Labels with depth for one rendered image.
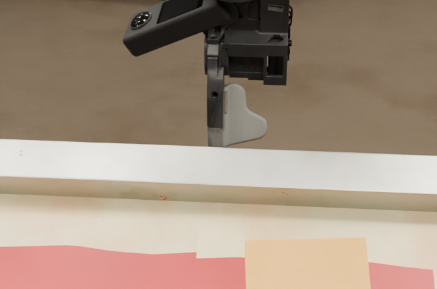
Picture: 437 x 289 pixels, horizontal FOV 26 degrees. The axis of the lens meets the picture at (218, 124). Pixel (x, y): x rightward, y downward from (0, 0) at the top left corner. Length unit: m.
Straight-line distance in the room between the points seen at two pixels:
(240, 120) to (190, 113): 3.37
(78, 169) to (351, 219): 0.24
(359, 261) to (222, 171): 0.14
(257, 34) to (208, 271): 0.24
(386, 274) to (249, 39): 0.26
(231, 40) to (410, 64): 4.00
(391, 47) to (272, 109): 0.98
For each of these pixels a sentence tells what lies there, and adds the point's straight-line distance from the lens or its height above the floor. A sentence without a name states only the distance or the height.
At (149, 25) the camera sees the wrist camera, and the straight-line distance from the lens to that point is 0.93.
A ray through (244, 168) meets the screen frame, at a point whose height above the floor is 1.55.
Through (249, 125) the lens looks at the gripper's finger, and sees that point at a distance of 0.94.
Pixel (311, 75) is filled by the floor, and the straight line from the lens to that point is 4.69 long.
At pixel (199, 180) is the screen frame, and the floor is 1.54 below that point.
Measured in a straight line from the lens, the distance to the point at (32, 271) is 0.84.
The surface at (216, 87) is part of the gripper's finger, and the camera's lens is 0.91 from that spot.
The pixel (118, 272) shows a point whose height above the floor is 1.47.
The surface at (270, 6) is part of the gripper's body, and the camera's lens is 0.90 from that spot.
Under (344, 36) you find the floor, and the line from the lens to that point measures 5.17.
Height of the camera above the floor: 1.96
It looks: 28 degrees down
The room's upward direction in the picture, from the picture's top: straight up
